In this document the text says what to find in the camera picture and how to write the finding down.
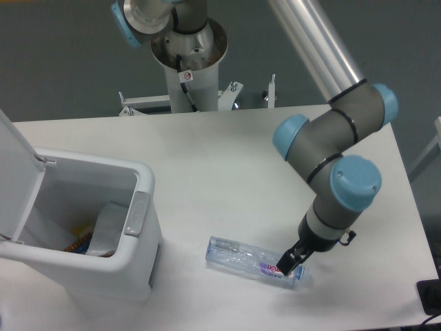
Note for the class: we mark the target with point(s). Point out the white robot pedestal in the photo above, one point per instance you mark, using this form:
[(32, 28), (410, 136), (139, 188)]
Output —
[(190, 63)]

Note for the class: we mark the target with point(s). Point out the white paper envelope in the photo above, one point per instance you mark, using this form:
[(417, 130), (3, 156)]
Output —
[(107, 230)]

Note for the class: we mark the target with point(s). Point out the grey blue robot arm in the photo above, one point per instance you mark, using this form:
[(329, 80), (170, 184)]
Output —
[(344, 185)]

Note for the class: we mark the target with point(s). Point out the yellow wrapper in bin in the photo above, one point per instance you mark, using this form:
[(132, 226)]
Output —
[(82, 230)]

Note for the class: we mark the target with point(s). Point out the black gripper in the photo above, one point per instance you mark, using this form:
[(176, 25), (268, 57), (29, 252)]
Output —
[(308, 243)]

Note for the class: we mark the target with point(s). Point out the colourful snack wrapper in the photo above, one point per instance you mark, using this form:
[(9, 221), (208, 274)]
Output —
[(81, 245)]

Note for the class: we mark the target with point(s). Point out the white frame leg right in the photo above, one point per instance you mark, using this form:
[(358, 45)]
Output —
[(428, 154)]

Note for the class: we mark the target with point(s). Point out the clear plastic water bottle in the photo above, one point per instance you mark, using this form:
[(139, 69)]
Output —
[(254, 260)]

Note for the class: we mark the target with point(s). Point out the white trash can lid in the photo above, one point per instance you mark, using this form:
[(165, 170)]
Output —
[(21, 177)]

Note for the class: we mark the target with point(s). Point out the black device at edge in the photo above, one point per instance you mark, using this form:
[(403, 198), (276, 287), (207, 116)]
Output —
[(429, 293)]

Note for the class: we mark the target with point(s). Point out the white trash can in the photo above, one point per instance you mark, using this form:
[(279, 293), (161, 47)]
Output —
[(87, 222)]

